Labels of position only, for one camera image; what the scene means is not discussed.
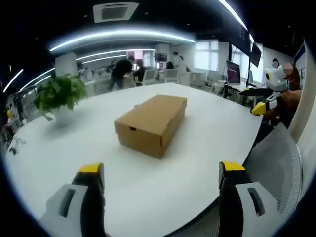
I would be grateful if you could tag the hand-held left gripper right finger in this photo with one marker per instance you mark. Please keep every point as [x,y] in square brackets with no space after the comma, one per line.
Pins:
[237,197]

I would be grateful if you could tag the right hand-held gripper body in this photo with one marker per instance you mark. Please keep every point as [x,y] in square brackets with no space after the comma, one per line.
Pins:
[274,76]

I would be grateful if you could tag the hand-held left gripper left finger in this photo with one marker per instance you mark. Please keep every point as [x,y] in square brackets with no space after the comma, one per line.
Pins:
[81,197]

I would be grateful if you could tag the brown cardboard shoe box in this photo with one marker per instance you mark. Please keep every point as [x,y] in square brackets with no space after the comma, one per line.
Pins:
[151,123]

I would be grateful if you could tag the computer monitor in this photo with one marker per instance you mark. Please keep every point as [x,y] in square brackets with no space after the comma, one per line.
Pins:
[233,73]

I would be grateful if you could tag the black hanging monitor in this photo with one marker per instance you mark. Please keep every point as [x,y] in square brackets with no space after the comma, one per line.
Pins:
[256,52]

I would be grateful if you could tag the grey mesh office chair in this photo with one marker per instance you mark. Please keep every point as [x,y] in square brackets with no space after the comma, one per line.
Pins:
[276,168]

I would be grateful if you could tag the white office chair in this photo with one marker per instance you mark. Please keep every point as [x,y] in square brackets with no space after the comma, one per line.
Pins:
[149,77]
[171,76]

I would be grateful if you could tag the green potted plant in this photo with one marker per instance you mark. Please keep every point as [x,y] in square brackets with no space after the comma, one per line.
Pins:
[60,97]

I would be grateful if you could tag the yellow and white toy figure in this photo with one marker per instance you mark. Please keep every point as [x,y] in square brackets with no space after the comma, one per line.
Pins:
[9,114]

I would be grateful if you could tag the ceiling air conditioner vent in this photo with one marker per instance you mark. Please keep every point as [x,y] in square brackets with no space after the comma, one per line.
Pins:
[116,11]

